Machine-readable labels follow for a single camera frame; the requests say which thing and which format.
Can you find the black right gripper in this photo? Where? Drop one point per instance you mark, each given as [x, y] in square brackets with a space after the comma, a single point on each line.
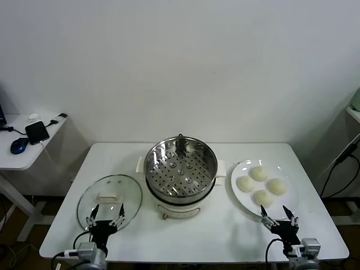
[287, 230]

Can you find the white round plate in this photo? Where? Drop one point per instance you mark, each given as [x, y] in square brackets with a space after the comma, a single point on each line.
[242, 202]

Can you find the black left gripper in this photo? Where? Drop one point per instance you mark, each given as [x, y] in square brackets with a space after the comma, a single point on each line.
[102, 230]

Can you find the white steamed baozi bun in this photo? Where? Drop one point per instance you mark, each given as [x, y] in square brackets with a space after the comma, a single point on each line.
[259, 173]
[277, 186]
[263, 198]
[246, 184]

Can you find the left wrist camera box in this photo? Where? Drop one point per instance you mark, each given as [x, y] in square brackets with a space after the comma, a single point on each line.
[87, 250]

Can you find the small white case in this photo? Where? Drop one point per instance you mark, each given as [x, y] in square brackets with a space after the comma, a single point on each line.
[33, 116]

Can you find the white shelf board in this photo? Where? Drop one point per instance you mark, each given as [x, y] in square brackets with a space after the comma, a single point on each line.
[355, 114]

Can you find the dark laptop screen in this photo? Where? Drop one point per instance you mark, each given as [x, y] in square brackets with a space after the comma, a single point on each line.
[2, 112]

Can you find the perforated steel steamer basket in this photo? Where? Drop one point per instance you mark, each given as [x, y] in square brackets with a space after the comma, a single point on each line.
[197, 171]

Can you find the white side table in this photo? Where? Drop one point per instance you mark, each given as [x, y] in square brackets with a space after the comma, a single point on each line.
[17, 160]

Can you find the glass pot lid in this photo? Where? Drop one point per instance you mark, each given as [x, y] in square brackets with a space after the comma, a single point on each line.
[129, 191]

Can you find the black smartphone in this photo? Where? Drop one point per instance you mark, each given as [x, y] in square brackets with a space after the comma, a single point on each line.
[37, 132]

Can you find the blue computer mouse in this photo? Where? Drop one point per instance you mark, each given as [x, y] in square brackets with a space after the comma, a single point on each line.
[19, 145]

